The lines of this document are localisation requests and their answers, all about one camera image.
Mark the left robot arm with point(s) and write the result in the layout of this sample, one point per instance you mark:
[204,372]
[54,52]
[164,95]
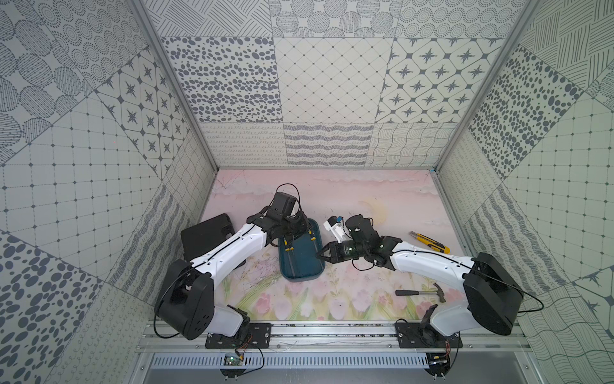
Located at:
[186,301]

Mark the white cable duct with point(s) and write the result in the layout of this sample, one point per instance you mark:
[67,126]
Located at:
[252,360]

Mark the yellow utility knife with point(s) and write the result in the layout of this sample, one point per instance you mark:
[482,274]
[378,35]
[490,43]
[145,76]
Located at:
[431,243]

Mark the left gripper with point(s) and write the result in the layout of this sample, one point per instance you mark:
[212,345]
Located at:
[292,230]

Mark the aluminium mounting rail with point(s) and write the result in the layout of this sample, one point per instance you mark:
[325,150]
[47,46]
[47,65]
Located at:
[329,336]

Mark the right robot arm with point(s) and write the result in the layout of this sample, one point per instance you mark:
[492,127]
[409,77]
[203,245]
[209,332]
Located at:
[490,297]

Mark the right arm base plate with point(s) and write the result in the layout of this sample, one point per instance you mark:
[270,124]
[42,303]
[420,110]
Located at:
[417,336]

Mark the claw hammer black handle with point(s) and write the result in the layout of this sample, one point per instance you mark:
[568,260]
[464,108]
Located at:
[438,292]

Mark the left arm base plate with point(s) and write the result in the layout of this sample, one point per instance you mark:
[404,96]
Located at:
[251,336]

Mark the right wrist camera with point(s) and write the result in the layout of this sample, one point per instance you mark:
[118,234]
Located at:
[335,225]

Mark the teal plastic storage box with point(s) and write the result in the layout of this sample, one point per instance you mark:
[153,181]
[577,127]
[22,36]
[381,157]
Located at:
[300,264]

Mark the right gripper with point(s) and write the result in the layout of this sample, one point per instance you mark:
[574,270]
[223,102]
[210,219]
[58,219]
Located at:
[333,254]

